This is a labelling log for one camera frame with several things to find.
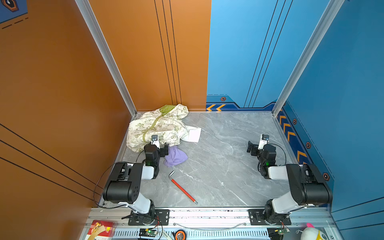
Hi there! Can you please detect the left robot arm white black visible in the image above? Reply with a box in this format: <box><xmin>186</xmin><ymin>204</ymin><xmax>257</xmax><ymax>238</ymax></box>
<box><xmin>103</xmin><ymin>144</ymin><xmax>169</xmax><ymax>225</ymax></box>

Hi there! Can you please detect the patterned cream green cloth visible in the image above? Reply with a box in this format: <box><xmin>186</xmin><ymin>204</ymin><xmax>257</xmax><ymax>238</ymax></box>
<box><xmin>126</xmin><ymin>104</ymin><xmax>189</xmax><ymax>153</ymax></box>

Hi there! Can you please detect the red handled hex key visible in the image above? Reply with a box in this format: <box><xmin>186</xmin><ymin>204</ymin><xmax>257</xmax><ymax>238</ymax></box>
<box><xmin>169</xmin><ymin>171</ymin><xmax>198</xmax><ymax>205</ymax></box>

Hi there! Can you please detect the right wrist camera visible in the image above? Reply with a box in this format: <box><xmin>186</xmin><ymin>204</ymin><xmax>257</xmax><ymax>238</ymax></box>
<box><xmin>258</xmin><ymin>134</ymin><xmax>270</xmax><ymax>150</ymax></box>

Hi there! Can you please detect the white plush toy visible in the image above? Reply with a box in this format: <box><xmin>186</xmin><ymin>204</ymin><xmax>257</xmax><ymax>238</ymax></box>
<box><xmin>297</xmin><ymin>223</ymin><xmax>330</xmax><ymax>240</ymax></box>

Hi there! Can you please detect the purple cloth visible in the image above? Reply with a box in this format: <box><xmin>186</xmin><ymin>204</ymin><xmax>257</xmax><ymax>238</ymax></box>
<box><xmin>164</xmin><ymin>146</ymin><xmax>188</xmax><ymax>168</ymax></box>

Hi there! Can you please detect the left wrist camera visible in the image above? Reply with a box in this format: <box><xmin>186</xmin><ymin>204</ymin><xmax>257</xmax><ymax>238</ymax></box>
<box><xmin>151</xmin><ymin>135</ymin><xmax>160</xmax><ymax>148</ymax></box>

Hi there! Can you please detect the plain white cloth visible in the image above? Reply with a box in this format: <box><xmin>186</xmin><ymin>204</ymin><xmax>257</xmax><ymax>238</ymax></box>
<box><xmin>181</xmin><ymin>126</ymin><xmax>202</xmax><ymax>143</ymax></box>

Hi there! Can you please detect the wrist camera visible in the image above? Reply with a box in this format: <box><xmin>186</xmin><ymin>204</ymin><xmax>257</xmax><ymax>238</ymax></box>
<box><xmin>258</xmin><ymin>134</ymin><xmax>270</xmax><ymax>150</ymax></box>
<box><xmin>151</xmin><ymin>135</ymin><xmax>160</xmax><ymax>148</ymax></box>

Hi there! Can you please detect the green circuit board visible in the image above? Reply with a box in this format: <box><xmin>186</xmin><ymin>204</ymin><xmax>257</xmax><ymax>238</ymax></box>
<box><xmin>138</xmin><ymin>229</ymin><xmax>159</xmax><ymax>240</ymax></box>

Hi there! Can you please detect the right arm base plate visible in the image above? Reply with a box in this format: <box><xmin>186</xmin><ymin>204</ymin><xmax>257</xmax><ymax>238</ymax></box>
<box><xmin>248</xmin><ymin>209</ymin><xmax>292</xmax><ymax>226</ymax></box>

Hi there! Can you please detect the red box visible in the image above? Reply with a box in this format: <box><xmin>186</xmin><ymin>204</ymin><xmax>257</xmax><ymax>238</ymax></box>
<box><xmin>85</xmin><ymin>220</ymin><xmax>118</xmax><ymax>240</ymax></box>

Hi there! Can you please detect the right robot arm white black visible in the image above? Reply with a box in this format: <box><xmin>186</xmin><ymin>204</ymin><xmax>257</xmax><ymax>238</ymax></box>
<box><xmin>247</xmin><ymin>140</ymin><xmax>333</xmax><ymax>225</ymax></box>

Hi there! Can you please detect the small right circuit board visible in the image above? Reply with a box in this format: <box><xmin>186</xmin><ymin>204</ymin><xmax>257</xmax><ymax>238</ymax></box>
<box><xmin>275</xmin><ymin>229</ymin><xmax>289</xmax><ymax>236</ymax></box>

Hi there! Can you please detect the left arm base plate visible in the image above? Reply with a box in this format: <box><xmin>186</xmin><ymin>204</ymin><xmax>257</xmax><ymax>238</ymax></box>
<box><xmin>128</xmin><ymin>209</ymin><xmax>170</xmax><ymax>226</ymax></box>

